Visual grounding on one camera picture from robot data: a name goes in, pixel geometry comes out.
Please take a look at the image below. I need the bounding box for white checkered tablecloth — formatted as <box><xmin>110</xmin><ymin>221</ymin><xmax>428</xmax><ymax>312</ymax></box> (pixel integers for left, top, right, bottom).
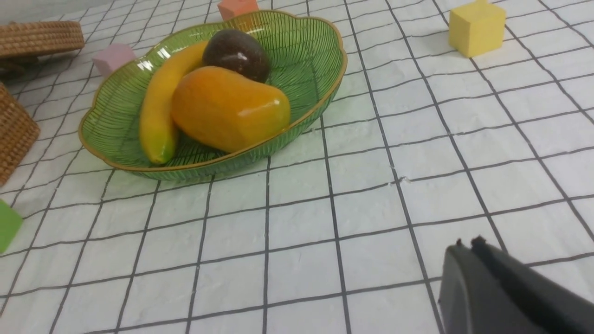
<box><xmin>1</xmin><ymin>0</ymin><xmax>593</xmax><ymax>334</ymax></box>

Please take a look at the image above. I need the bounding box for yellow banana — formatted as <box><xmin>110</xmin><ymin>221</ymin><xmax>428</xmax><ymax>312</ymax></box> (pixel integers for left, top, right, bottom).
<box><xmin>139</xmin><ymin>40</ymin><xmax>208</xmax><ymax>165</ymax></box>

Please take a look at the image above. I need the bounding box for green foam cube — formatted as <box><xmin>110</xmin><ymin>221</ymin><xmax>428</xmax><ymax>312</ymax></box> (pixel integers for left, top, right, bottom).
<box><xmin>0</xmin><ymin>199</ymin><xmax>24</xmax><ymax>254</ymax></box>

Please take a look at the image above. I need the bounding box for dark purple mangosteen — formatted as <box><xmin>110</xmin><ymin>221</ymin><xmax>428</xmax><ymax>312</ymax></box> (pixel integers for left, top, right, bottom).
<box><xmin>202</xmin><ymin>28</ymin><xmax>271</xmax><ymax>83</ymax></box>

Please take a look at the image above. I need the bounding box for woven wicker basket lid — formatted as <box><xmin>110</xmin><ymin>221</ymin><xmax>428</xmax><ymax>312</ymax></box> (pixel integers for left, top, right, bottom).
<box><xmin>0</xmin><ymin>21</ymin><xmax>85</xmax><ymax>59</ymax></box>

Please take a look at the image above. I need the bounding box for pink foam cube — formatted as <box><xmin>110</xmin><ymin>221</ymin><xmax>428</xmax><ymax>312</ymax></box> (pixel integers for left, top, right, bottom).
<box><xmin>92</xmin><ymin>44</ymin><xmax>136</xmax><ymax>78</ymax></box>

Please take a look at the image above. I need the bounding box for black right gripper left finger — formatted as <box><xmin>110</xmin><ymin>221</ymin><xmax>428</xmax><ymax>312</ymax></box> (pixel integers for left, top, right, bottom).
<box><xmin>439</xmin><ymin>239</ymin><xmax>547</xmax><ymax>334</ymax></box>

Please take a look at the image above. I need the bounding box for yellow foam cube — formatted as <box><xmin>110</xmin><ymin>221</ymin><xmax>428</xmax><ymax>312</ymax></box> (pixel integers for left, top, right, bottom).
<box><xmin>448</xmin><ymin>0</ymin><xmax>506</xmax><ymax>58</ymax></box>

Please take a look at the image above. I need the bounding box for green glass leaf plate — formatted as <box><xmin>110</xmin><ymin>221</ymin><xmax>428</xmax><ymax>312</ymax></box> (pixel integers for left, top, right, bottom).
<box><xmin>78</xmin><ymin>9</ymin><xmax>348</xmax><ymax>180</ymax></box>

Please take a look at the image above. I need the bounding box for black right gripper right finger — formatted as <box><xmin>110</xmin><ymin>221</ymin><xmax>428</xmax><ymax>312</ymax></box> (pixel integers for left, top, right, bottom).
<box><xmin>471</xmin><ymin>237</ymin><xmax>594</xmax><ymax>334</ymax></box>

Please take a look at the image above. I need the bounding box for woven wicker basket green lining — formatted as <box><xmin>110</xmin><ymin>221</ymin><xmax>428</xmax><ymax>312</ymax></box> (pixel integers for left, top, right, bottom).
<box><xmin>0</xmin><ymin>83</ymin><xmax>40</xmax><ymax>186</ymax></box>

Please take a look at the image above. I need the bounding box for orange yellow mango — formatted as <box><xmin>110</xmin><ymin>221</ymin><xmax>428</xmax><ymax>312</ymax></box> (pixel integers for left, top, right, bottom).
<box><xmin>170</xmin><ymin>66</ymin><xmax>291</xmax><ymax>154</ymax></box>

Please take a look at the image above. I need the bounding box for orange foam cube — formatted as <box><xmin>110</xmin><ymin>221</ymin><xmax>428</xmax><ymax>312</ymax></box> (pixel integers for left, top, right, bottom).
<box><xmin>217</xmin><ymin>0</ymin><xmax>259</xmax><ymax>21</ymax></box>

